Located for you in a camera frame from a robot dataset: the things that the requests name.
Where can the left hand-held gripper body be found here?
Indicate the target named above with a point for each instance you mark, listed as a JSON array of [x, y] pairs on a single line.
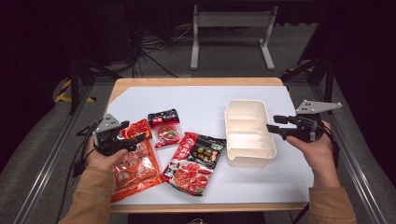
[[106, 130]]

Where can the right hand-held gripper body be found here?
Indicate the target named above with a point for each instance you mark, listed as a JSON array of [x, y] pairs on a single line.
[[308, 124]]

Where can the small red black packet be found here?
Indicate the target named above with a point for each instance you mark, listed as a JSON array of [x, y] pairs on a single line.
[[166, 130]]

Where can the white divided plastic box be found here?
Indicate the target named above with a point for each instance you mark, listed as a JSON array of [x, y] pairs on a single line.
[[249, 133]]

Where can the orange sauce packet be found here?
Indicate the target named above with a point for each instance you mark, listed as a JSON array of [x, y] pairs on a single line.
[[137, 168]]

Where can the large red black packet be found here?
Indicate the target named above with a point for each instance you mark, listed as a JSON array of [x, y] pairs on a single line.
[[194, 165]]

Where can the person's left hand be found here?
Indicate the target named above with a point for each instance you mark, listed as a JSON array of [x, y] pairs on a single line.
[[101, 160]]

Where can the person's right hand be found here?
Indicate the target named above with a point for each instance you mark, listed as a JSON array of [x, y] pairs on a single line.
[[320, 157]]

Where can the black tripod stand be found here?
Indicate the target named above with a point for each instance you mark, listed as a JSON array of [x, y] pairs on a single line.
[[74, 77], [328, 77]]

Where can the yellow black striped tape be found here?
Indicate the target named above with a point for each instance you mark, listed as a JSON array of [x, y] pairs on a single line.
[[63, 93]]

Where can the white paper sheet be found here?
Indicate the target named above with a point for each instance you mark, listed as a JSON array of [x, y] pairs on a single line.
[[199, 102]]

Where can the aluminium rail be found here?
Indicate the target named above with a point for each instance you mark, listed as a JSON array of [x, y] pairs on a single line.
[[351, 161], [49, 161]]

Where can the white metal stand frame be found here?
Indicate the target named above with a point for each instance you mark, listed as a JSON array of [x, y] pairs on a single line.
[[232, 19]]

